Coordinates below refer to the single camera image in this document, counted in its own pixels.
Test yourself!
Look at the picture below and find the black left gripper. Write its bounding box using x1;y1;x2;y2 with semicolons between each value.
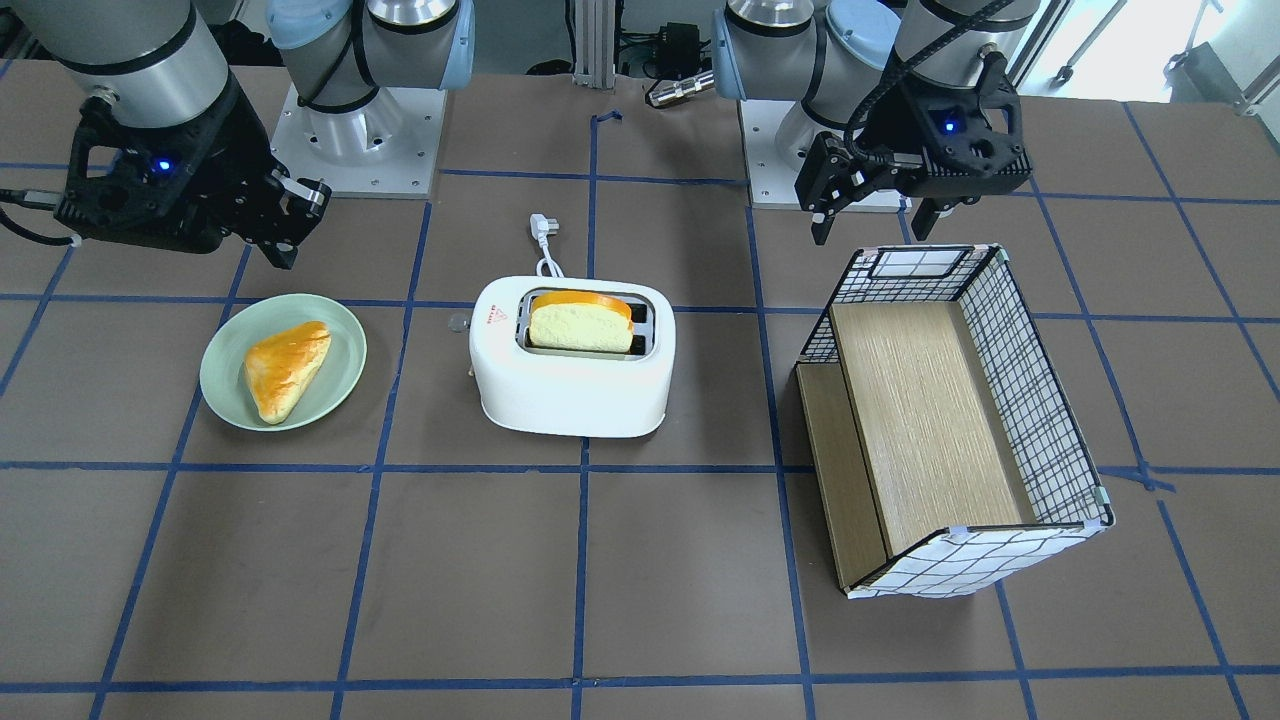
794;50;1033;246

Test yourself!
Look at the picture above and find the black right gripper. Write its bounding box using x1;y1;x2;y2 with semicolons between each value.
54;76;332;270

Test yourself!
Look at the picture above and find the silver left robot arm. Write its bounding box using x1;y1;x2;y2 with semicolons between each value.
712;1;1038;245

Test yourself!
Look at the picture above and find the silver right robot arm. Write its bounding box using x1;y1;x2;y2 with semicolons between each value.
3;1;475;270

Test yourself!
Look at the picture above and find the bread slice in toaster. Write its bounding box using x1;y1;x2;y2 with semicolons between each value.
527;290;634;354

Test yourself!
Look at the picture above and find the white toaster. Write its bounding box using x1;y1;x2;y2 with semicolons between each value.
468;275;677;438

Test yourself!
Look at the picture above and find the green plate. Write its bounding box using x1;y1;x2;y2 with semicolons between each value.
200;293;367;430

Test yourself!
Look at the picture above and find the triangular toast on plate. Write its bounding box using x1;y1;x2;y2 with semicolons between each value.
243;320;332;425

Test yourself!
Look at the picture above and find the silver flashlight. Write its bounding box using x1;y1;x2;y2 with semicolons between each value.
644;70;716;109

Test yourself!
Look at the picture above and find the checkered fabric storage box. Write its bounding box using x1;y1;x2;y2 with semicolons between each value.
795;243;1116;600

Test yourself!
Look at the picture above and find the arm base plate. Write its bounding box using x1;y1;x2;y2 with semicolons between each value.
271;86;449;200
739;97;913;213

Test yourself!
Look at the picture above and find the white toaster power cable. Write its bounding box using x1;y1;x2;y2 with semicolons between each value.
526;211;567;281

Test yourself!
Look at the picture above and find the aluminium frame post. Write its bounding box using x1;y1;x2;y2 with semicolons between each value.
564;1;620;92

